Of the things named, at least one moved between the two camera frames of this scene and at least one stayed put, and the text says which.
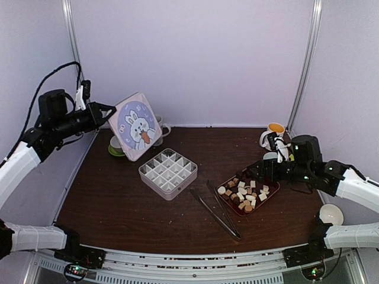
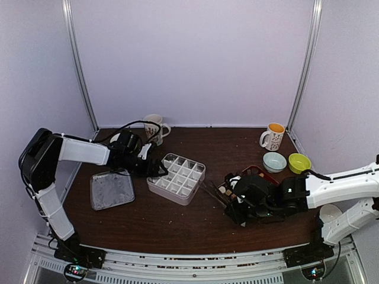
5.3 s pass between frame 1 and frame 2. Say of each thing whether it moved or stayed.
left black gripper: moved
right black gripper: moved
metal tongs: moved
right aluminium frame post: stayed
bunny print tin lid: moved
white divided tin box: moved
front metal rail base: stayed
